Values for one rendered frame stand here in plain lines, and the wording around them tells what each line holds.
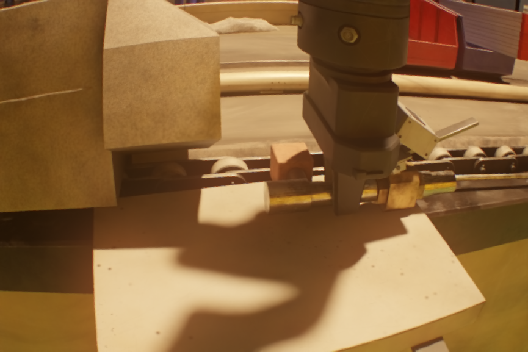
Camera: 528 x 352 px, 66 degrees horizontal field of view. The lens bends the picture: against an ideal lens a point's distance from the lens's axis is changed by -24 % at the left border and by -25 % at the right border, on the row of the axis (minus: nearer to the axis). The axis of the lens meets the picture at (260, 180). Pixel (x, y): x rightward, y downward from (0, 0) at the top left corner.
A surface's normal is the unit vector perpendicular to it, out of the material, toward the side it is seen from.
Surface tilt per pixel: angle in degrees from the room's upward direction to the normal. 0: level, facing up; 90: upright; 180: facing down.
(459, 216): 90
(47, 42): 80
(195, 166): 90
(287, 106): 0
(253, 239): 0
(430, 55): 95
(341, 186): 90
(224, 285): 0
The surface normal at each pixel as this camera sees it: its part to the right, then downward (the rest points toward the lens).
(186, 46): 0.17, 0.22
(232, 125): 0.03, -0.85
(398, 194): 0.17, 0.52
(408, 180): 0.14, -0.23
